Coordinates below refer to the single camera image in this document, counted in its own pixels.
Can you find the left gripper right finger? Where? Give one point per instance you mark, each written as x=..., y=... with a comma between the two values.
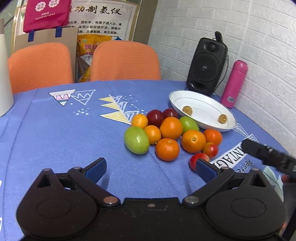
x=216, y=181

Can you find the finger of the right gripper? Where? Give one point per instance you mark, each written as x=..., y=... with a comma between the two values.
x=268, y=155

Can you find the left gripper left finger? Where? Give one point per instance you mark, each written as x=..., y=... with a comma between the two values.
x=86, y=179

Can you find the red peach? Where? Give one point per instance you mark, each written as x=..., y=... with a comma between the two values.
x=194, y=159
x=211, y=149

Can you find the mandarin orange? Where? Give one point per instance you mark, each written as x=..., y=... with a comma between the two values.
x=167, y=149
x=213, y=136

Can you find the large orange with navel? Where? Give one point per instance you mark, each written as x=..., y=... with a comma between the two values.
x=193, y=141

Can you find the brown longan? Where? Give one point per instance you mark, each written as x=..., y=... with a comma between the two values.
x=222, y=118
x=188, y=110

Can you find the green plum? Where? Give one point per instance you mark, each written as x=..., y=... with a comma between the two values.
x=188, y=124
x=136, y=140

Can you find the small kumquat orange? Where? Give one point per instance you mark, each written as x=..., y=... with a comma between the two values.
x=153, y=133
x=140, y=120

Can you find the dark red plum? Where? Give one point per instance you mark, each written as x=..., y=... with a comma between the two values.
x=155, y=117
x=170, y=112

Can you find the person's right hand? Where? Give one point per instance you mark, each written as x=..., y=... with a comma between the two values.
x=285, y=179

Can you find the blue printed tablecloth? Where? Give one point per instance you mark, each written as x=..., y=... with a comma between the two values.
x=72, y=125

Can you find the white ceramic plate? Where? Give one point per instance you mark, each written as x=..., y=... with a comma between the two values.
x=206, y=110

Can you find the pink thermos bottle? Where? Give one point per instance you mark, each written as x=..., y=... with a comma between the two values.
x=234, y=83

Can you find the black speaker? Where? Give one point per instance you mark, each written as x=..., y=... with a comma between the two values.
x=207, y=65

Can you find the white thermos jug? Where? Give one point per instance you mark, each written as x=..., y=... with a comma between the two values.
x=6, y=94

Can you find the right orange chair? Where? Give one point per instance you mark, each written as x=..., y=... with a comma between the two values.
x=124, y=60

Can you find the orange chair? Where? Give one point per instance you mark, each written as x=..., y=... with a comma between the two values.
x=124, y=60
x=39, y=66

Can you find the left orange chair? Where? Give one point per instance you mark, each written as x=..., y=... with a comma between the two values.
x=39, y=66

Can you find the yellow snack bag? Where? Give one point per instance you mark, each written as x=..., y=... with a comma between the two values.
x=86, y=45

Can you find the brown paper bag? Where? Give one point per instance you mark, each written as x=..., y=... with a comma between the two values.
x=66, y=36

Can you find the white chinese text poster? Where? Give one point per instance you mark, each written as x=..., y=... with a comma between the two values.
x=111, y=18

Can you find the pink tote bag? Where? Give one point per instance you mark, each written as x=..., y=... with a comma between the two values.
x=46, y=14

